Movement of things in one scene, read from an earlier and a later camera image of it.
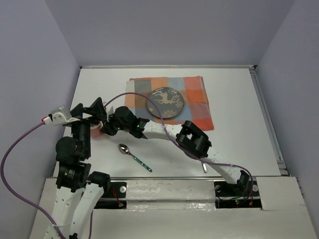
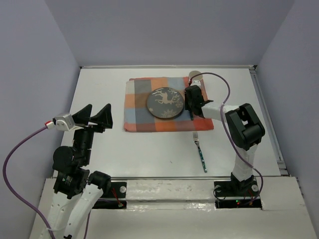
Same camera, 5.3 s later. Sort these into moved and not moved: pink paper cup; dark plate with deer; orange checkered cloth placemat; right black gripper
Moved: pink paper cup; right black gripper
Not moved: dark plate with deer; orange checkered cloth placemat
